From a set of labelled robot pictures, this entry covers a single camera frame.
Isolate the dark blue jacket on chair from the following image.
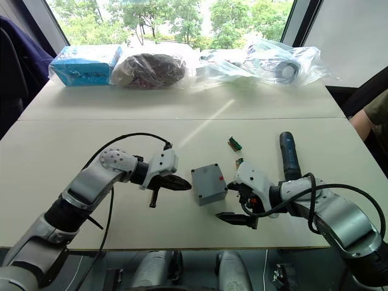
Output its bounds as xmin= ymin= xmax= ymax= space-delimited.
xmin=0 ymin=15 xmax=55 ymax=139

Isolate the person's olive shirt torso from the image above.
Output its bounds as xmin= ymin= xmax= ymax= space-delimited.
xmin=363 ymin=89 xmax=388 ymax=172

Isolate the bagged grey round device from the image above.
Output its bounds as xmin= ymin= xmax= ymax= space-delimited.
xmin=244 ymin=36 xmax=327 ymax=88

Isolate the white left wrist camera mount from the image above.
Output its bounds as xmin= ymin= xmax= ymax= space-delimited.
xmin=139 ymin=147 xmax=179 ymax=191

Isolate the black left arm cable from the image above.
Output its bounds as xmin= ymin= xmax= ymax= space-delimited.
xmin=72 ymin=132 xmax=174 ymax=291

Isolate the blue carton in plastic bag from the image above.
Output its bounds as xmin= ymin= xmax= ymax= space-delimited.
xmin=47 ymin=44 xmax=124 ymax=88

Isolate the brown item in plastic bag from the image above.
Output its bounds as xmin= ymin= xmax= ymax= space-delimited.
xmin=110 ymin=52 xmax=191 ymax=90

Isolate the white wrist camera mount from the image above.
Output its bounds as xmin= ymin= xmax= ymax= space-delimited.
xmin=235 ymin=161 xmax=281 ymax=219
xmin=139 ymin=147 xmax=179 ymax=191

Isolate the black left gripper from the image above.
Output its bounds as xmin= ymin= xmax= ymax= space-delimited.
xmin=149 ymin=175 xmax=193 ymax=209

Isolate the thin white cable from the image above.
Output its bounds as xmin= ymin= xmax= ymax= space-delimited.
xmin=262 ymin=249 xmax=270 ymax=289

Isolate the grey plastic junction box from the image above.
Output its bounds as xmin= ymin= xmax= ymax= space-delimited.
xmin=196 ymin=187 xmax=229 ymax=207

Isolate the dark blue electric screwdriver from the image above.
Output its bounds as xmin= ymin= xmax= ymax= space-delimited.
xmin=278 ymin=130 xmax=303 ymax=183

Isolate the grey box lid red mark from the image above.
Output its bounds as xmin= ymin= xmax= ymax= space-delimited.
xmin=190 ymin=162 xmax=229 ymax=201

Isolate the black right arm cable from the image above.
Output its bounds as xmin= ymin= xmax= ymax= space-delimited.
xmin=242 ymin=172 xmax=387 ymax=241

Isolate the long green screw holder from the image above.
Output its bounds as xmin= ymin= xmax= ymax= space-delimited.
xmin=227 ymin=136 xmax=244 ymax=152

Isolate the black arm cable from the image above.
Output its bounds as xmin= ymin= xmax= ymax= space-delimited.
xmin=242 ymin=172 xmax=387 ymax=241
xmin=72 ymin=132 xmax=174 ymax=291

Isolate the black metal bracket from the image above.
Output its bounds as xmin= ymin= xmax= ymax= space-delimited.
xmin=272 ymin=263 xmax=300 ymax=289

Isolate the clear plastic bag with parts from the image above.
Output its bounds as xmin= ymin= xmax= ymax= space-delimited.
xmin=193 ymin=47 xmax=259 ymax=89

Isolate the grey rounded housing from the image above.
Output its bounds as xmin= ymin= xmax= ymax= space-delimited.
xmin=216 ymin=250 xmax=254 ymax=291
xmin=129 ymin=250 xmax=184 ymax=289

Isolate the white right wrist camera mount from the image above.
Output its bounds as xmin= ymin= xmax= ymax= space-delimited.
xmin=235 ymin=161 xmax=281 ymax=219

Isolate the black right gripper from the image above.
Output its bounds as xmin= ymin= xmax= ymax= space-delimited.
xmin=215 ymin=181 xmax=265 ymax=230

